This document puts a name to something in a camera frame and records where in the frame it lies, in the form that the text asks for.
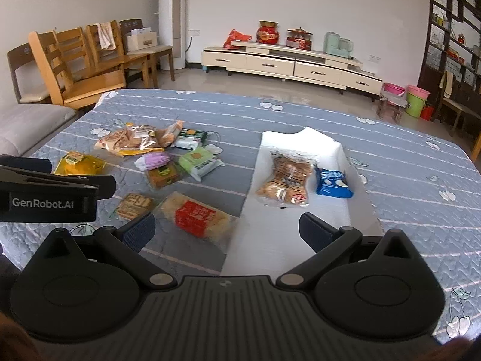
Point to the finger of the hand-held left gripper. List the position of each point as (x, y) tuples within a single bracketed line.
[(26, 164), (75, 187)]

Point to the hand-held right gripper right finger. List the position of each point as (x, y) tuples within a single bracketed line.
[(315, 230)]

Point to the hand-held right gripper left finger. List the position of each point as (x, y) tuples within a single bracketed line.
[(141, 230)]

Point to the yellow snack packet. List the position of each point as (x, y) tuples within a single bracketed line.
[(80, 163)]

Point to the small brown biscuit packet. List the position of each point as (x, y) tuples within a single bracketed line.
[(133, 207)]

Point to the white foam box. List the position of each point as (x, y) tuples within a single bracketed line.
[(270, 240)]

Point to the red label rice cracker packet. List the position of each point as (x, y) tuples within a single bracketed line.
[(195, 216)]

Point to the clear bread loaf bag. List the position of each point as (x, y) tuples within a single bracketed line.
[(122, 139)]

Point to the light green cracker packet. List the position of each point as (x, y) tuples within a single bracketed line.
[(199, 161)]

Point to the grey sofa cushion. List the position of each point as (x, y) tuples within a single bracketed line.
[(30, 124)]

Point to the blue snack packet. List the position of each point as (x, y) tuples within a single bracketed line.
[(332, 182)]

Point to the brown green square packet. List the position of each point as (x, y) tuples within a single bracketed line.
[(163, 176)]

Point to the brown biscuit bag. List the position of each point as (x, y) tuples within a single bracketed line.
[(287, 176)]

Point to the purple snack packet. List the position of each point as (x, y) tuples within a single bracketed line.
[(152, 161)]

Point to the orange snack packet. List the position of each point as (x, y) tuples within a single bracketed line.
[(169, 133)]

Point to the light wooden chair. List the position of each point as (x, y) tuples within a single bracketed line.
[(75, 45), (131, 60), (94, 86)]

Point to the dark green white packet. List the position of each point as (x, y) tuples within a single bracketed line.
[(191, 139)]

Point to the dark brown cushioned chair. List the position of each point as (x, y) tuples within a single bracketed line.
[(17, 60), (161, 49)]

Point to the small wooden stool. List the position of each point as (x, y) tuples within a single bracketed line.
[(390, 109)]

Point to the white towel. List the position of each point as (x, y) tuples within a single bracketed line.
[(106, 35)]

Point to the pink plastic basin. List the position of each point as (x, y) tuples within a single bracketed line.
[(392, 89)]

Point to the white cardboard box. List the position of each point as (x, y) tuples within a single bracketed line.
[(142, 40)]

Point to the small red container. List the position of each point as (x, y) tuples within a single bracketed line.
[(427, 112)]

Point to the green bucket with pink rim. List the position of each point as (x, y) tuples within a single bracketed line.
[(416, 101)]

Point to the cream tv cabinet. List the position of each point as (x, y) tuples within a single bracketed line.
[(270, 64)]

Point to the mint green kitchen appliance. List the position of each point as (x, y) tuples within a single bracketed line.
[(336, 45)]

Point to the red pagoda gift box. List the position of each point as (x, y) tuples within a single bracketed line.
[(299, 39)]

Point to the white tower air conditioner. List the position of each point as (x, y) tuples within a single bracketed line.
[(173, 18)]

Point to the cream hanging towel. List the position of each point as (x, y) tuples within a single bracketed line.
[(447, 82)]

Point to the dark wooden display shelf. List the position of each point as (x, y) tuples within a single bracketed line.
[(426, 64)]

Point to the red round pot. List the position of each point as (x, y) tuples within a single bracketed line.
[(267, 34)]

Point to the red plastic bag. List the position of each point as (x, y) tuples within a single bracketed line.
[(235, 39)]

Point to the white wall socket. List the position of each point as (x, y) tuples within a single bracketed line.
[(193, 32), (374, 57)]

